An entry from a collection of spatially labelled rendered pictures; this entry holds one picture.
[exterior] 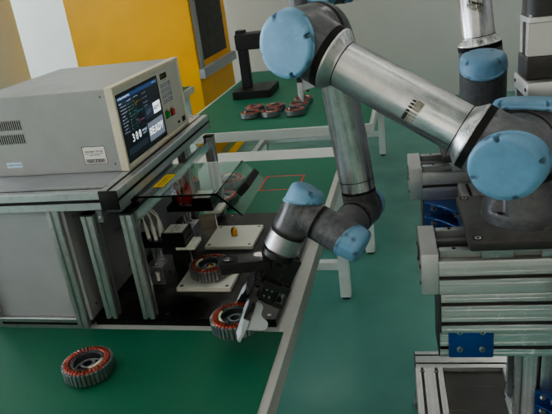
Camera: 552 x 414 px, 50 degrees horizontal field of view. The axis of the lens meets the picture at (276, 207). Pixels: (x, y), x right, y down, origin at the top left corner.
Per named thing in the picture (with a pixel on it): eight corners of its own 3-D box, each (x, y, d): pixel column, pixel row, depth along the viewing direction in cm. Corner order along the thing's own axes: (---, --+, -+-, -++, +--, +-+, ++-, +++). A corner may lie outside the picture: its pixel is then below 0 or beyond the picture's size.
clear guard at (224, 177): (265, 180, 161) (262, 158, 158) (243, 216, 139) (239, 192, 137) (153, 185, 168) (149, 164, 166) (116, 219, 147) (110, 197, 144)
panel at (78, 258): (182, 213, 209) (167, 131, 198) (93, 319, 150) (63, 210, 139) (180, 213, 209) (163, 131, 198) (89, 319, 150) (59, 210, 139)
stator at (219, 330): (260, 310, 139) (258, 296, 137) (263, 337, 128) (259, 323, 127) (213, 317, 139) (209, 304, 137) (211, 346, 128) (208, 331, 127)
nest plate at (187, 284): (245, 264, 168) (244, 260, 167) (231, 292, 154) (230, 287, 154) (195, 264, 171) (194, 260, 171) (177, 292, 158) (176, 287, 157)
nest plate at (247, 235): (264, 227, 190) (263, 224, 189) (252, 249, 176) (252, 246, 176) (218, 228, 193) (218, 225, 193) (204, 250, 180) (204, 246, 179)
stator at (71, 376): (53, 380, 132) (49, 366, 130) (93, 351, 140) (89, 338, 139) (86, 395, 125) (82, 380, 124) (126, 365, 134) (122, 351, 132)
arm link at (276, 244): (272, 234, 121) (269, 218, 129) (264, 253, 123) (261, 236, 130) (305, 246, 123) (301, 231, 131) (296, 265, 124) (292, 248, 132)
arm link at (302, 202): (322, 200, 117) (285, 180, 120) (299, 247, 121) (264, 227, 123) (333, 195, 125) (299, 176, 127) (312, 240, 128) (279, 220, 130)
